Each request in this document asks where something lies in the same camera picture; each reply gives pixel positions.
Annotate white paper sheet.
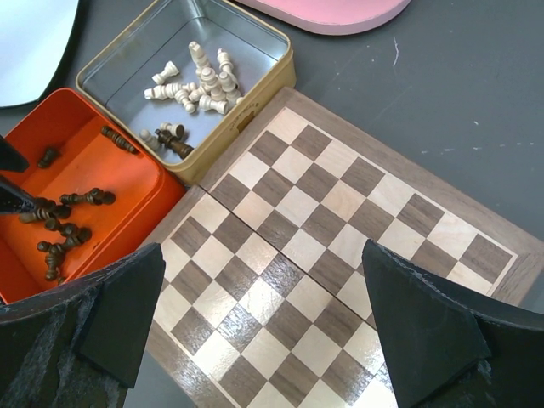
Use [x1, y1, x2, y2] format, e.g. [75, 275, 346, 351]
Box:
[1, 0, 79, 108]

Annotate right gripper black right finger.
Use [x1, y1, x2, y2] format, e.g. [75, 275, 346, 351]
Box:
[361, 240, 543, 407]

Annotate pink three-tier shelf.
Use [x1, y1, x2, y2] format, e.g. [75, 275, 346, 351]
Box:
[239, 0, 411, 36]

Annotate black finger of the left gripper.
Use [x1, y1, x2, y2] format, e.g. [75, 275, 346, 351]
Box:
[1, 136, 37, 215]

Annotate wooden chess board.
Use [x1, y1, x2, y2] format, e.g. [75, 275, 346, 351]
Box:
[148, 89, 543, 407]

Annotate dark king in beige tin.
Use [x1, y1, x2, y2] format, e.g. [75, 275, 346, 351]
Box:
[155, 129, 194, 159]

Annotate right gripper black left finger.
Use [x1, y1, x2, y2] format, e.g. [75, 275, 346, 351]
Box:
[1, 243, 166, 407]

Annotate orange tin box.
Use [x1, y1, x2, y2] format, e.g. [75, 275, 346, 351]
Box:
[4, 88, 184, 282]

